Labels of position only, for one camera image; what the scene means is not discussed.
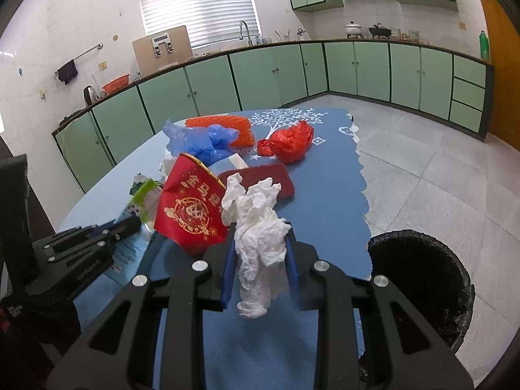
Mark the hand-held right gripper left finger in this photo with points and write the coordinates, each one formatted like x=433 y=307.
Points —
x=228 y=268

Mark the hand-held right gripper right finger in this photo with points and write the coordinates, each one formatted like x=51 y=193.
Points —
x=291 y=264

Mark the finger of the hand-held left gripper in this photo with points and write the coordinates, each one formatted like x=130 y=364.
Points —
x=130 y=225
x=73 y=252

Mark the green white carton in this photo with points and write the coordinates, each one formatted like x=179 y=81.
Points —
x=144 y=197

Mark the white tissue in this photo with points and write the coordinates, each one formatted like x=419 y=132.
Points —
x=256 y=243

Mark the blue plastic bag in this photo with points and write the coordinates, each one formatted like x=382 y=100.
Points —
x=191 y=142

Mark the black trash bin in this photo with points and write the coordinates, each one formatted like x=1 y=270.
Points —
x=418 y=276

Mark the light blue paper leaflet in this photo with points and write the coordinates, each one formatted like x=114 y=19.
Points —
x=130 y=254

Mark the red envelope with gold print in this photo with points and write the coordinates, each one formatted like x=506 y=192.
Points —
x=187 y=211

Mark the white crumpled paper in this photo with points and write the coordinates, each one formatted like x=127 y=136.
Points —
x=167 y=167

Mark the dark red scouring cloth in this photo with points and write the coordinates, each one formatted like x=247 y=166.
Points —
x=280 y=178

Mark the blue tablecloth with white tree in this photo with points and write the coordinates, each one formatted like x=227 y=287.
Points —
x=325 y=178

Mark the red mesh net ball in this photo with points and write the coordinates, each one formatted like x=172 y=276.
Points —
x=292 y=142

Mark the metal kettle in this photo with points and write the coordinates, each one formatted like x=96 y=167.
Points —
x=88 y=95

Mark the red plastic basin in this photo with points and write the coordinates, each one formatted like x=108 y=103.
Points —
x=115 y=84

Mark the orange foam fruit net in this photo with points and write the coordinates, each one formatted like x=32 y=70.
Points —
x=227 y=122

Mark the dark hanging towel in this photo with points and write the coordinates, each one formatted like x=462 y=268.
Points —
x=67 y=72

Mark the cardboard box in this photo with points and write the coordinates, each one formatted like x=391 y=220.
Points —
x=180 y=59

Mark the green base cabinets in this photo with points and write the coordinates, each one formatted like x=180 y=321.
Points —
x=264 y=77

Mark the white window blinds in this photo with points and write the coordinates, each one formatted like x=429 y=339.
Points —
x=195 y=4

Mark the metal kitchen faucet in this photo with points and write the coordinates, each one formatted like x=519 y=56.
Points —
x=243 y=21

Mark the white cooking pot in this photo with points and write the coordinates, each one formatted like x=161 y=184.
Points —
x=353 y=30

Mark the black wok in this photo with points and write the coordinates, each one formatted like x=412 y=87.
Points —
x=380 y=31

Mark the wooden door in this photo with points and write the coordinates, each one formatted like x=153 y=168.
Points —
x=501 y=69

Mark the green plastic bottle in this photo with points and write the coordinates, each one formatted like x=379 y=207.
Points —
x=485 y=46

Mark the metal towel rail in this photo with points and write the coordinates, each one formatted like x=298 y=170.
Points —
x=87 y=52

